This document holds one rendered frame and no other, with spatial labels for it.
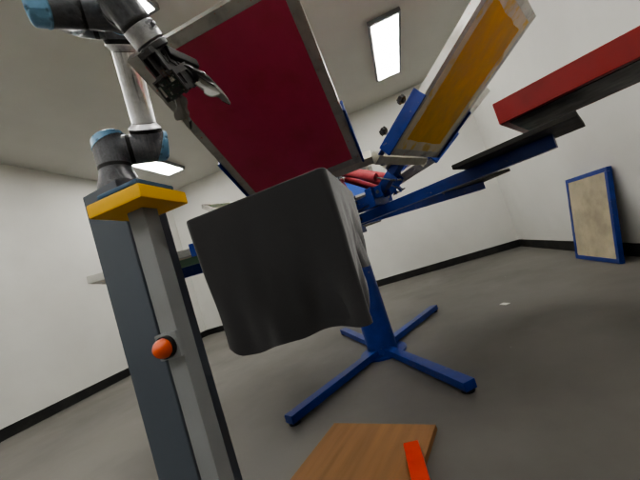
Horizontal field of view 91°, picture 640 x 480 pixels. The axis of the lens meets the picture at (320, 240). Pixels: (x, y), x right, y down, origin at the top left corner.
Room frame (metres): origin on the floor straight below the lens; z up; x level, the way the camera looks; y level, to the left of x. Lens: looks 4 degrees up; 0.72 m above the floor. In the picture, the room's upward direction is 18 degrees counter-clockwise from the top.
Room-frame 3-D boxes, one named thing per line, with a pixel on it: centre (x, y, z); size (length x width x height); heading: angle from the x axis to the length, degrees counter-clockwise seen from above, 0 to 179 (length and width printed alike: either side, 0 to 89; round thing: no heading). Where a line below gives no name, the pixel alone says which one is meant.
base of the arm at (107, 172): (1.16, 0.66, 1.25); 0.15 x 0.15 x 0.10
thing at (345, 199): (1.05, -0.11, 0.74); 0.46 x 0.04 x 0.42; 166
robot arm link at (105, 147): (1.17, 0.66, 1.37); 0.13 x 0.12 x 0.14; 116
